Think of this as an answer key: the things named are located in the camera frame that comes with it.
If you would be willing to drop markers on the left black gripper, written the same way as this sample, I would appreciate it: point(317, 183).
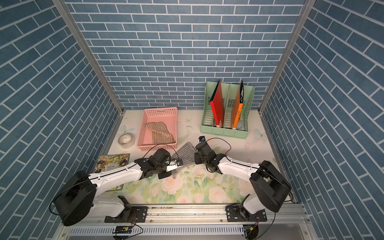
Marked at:
point(164, 175)

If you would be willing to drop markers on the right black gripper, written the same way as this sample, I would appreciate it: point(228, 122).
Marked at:
point(197, 158)

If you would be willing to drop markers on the grey striped dishcloth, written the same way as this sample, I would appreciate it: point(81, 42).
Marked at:
point(186, 155)

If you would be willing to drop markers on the beige striped dishcloth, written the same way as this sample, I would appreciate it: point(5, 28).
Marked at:
point(160, 133)

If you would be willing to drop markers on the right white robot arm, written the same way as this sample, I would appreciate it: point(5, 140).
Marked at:
point(270, 186)

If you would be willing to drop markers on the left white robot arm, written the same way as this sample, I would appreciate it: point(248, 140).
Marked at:
point(79, 198)

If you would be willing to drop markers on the green file organizer rack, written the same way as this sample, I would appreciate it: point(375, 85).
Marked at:
point(229, 95)

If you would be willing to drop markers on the pink perforated plastic basket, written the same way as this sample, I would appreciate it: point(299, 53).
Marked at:
point(168, 116)

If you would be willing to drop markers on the clear tape roll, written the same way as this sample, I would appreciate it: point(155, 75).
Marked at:
point(126, 140)

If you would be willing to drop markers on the left picture book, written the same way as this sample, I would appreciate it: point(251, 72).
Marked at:
point(110, 162)

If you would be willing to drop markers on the red folder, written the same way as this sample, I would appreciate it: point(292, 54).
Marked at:
point(217, 105)

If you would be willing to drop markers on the orange folder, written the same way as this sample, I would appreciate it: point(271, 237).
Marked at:
point(238, 106)

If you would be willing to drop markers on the small black controller board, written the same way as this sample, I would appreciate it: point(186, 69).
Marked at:
point(124, 230)

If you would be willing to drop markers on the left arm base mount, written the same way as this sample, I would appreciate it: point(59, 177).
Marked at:
point(129, 214)

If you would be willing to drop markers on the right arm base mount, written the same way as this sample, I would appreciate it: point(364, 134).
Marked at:
point(238, 213)

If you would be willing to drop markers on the aluminium rail frame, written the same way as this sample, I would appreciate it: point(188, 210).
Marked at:
point(196, 222)

